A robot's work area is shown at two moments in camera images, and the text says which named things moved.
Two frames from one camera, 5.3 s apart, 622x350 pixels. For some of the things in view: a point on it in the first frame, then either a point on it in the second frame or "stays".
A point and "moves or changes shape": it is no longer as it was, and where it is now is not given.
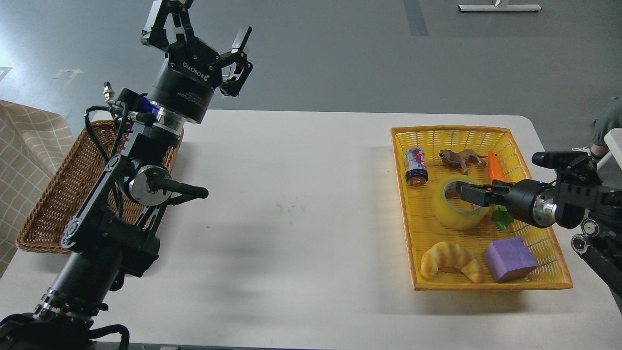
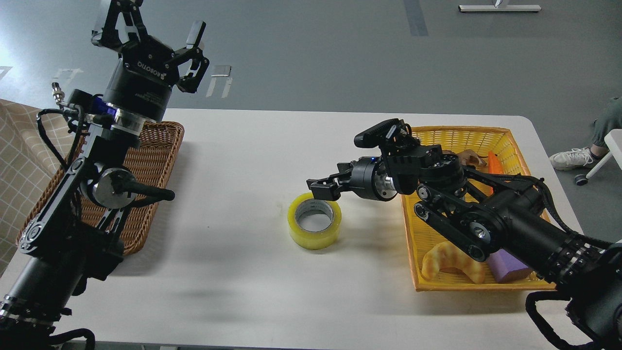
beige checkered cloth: [34, 141] stays
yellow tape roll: [450, 218] moves or changes shape
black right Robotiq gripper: [532, 202] → [365, 177]
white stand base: [503, 8] stays
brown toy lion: [461, 157] stays
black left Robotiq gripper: [184, 83] → [142, 79]
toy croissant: [448, 254] stays
